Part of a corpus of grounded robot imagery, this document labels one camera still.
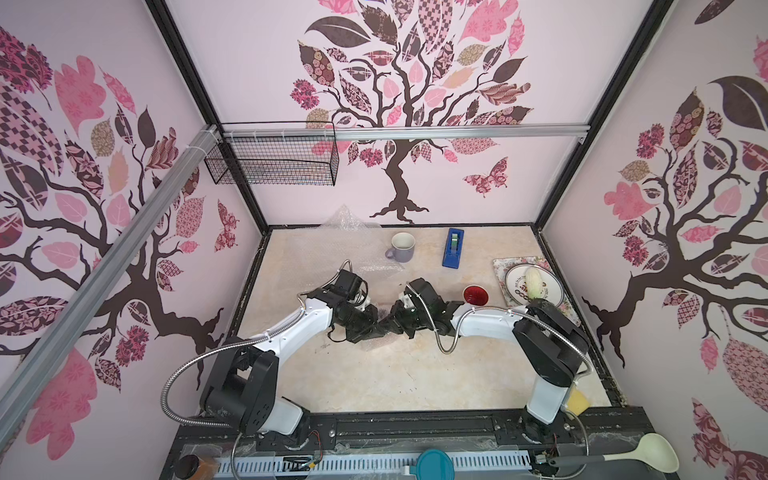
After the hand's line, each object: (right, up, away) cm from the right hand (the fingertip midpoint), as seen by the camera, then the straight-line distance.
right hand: (376, 322), depth 84 cm
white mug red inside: (+32, +7, +10) cm, 34 cm away
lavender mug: (+9, +24, +27) cm, 37 cm away
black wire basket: (-32, +53, +11) cm, 63 cm away
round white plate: (+47, +9, +17) cm, 51 cm away
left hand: (+3, -4, -3) cm, 5 cm away
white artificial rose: (+53, +10, +14) cm, 56 cm away
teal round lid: (+14, -26, -20) cm, 36 cm away
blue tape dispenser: (+26, +20, +19) cm, 38 cm away
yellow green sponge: (+54, -20, -6) cm, 58 cm away
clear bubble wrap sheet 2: (-14, +26, +30) cm, 42 cm away
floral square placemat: (+46, +15, +23) cm, 53 cm away
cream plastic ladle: (+69, -28, -13) cm, 75 cm away
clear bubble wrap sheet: (+3, -6, +1) cm, 7 cm away
